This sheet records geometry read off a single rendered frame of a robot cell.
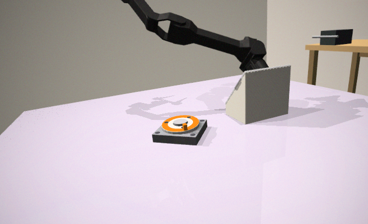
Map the orange round plate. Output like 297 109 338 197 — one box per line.
162 115 199 134

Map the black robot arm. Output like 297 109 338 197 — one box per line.
121 0 268 72

